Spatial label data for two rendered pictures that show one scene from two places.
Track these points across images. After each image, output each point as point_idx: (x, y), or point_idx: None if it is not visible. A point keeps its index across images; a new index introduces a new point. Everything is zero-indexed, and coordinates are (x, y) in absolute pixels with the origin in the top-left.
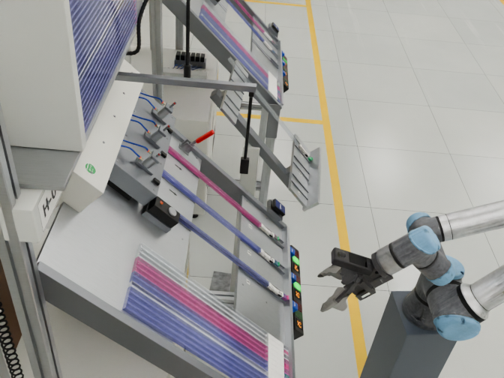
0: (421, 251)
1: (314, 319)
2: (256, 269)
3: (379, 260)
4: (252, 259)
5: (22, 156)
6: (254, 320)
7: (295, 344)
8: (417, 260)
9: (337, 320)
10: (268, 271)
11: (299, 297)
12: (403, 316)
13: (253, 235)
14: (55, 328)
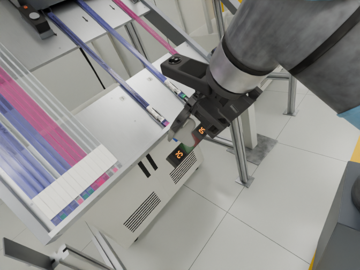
0: None
1: (302, 177)
2: (148, 93)
3: (210, 60)
4: (148, 84)
5: None
6: (97, 129)
7: (275, 188)
8: (270, 38)
9: (324, 184)
10: (165, 98)
11: (203, 133)
12: (348, 196)
13: None
14: None
